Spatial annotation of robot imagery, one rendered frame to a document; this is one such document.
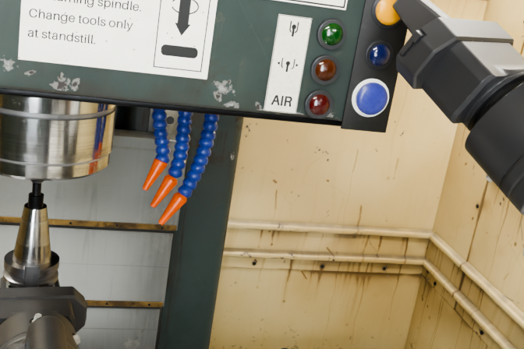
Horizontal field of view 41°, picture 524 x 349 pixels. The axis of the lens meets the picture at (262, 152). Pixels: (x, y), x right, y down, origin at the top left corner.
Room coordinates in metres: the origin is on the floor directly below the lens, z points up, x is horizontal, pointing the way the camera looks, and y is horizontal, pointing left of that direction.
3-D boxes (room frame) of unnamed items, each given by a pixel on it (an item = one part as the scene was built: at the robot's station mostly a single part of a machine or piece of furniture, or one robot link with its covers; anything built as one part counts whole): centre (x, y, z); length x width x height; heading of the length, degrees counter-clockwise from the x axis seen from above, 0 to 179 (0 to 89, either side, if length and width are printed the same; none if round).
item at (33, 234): (0.76, 0.25, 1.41); 0.04 x 0.04 x 0.07
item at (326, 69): (0.63, -0.04, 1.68); 0.02 x 0.01 x 0.02; 106
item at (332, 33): (0.63, -0.04, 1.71); 0.02 x 0.01 x 0.02; 106
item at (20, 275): (0.76, 0.25, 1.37); 0.06 x 0.06 x 0.03
